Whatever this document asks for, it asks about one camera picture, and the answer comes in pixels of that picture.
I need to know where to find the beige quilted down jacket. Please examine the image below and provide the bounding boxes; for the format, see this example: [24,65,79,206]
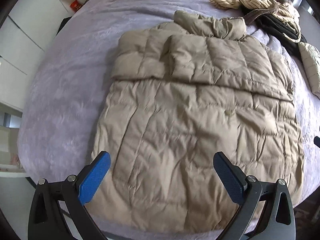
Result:
[87,11,304,232]

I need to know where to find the purple fleece bed blanket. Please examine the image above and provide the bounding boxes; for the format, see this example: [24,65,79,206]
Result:
[17,0,320,240]

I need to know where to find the small beige quilted garment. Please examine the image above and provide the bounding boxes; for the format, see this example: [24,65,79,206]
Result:
[298,42,320,98]

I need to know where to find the black garment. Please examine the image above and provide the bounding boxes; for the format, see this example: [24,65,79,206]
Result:
[241,6,307,55]

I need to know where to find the beige striped garment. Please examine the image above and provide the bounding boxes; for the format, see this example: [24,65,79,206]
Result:
[209,0,302,43]

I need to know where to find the white wardrobe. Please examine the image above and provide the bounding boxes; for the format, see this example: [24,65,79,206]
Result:
[1,0,72,111]

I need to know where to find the black object beside bed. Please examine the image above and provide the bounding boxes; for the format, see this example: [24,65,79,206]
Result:
[57,17,71,34]

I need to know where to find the red packet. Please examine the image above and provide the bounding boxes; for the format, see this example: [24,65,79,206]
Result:
[69,0,83,12]

